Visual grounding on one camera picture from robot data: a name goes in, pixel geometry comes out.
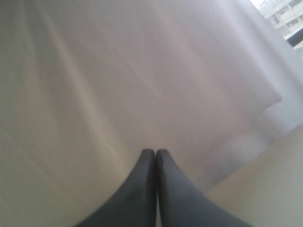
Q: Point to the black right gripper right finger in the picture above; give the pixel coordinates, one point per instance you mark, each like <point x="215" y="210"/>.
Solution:
<point x="181" y="203"/>

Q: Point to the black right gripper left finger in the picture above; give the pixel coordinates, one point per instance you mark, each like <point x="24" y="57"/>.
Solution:
<point x="134" y="204"/>

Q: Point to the building outside window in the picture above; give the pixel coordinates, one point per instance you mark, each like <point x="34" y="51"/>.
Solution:
<point x="286" y="16"/>

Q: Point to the white backdrop curtain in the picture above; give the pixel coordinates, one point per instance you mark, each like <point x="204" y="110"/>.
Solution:
<point x="86" y="85"/>

